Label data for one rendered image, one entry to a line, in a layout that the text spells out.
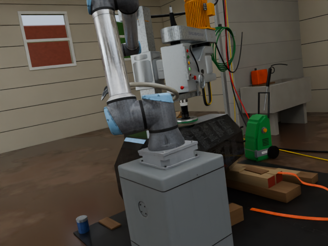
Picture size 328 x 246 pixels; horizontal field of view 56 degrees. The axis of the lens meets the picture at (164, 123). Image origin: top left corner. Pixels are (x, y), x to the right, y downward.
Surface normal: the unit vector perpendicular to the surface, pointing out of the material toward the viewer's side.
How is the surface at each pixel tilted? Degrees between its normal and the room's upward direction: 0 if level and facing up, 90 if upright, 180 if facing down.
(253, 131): 72
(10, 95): 90
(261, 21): 90
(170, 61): 90
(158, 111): 88
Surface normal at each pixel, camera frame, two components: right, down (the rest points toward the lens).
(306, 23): -0.79, 0.21
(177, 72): -0.44, 0.20
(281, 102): 0.60, 0.04
